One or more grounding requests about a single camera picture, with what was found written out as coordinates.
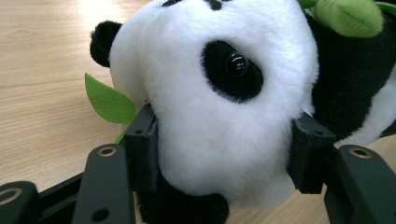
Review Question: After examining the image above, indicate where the panda plush toy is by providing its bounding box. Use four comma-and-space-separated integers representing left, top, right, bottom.
84, 0, 396, 224

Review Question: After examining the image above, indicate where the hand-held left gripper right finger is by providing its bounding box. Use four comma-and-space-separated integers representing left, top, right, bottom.
286, 110, 338, 195

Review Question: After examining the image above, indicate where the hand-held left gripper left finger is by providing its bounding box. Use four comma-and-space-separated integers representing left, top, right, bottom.
122, 103, 161, 194

